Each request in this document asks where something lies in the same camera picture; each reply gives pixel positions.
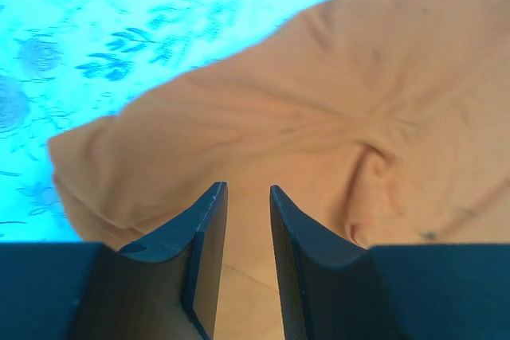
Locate floral patterned table mat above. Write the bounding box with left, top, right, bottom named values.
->
left=1, top=0, right=322, bottom=242

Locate orange t shirt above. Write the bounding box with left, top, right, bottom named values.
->
left=49, top=0, right=509, bottom=339

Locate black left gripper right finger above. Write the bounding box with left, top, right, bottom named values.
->
left=270, top=186, right=509, bottom=339

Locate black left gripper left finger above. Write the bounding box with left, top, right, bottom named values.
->
left=1, top=182, right=228, bottom=339

